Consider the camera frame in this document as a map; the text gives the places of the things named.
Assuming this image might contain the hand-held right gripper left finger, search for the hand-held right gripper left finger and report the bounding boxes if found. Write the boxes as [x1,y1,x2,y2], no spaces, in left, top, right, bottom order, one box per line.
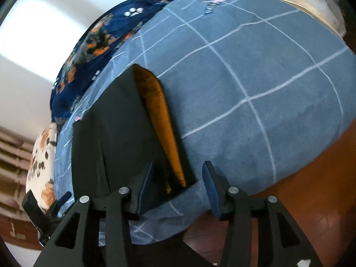
[33,162,156,267]

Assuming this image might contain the blue grid bedsheet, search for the blue grid bedsheet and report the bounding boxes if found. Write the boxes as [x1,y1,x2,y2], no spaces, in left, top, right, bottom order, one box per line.
[53,0,356,245]

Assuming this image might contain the black pants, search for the black pants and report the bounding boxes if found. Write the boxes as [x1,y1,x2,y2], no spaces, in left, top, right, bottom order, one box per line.
[71,64,196,220]

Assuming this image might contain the white floral quilt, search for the white floral quilt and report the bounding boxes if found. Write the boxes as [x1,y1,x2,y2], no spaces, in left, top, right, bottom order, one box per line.
[26,122,59,210]

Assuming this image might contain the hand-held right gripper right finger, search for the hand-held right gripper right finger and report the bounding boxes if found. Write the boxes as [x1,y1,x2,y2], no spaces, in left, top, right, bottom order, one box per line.
[202,161,323,267]

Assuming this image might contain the striped curtain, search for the striped curtain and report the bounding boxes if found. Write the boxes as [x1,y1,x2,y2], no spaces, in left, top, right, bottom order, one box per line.
[0,126,38,223]

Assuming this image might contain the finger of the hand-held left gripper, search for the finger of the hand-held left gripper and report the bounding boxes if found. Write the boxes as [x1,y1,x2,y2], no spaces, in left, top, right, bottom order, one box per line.
[51,191,73,216]

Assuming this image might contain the navy dog print blanket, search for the navy dog print blanket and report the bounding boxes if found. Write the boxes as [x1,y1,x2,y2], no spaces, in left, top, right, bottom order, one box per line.
[50,0,181,124]

